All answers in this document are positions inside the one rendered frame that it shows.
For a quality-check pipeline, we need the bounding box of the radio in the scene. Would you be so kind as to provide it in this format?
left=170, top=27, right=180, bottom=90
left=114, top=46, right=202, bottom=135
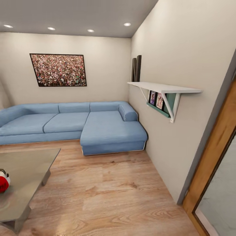
left=0, top=169, right=10, bottom=193

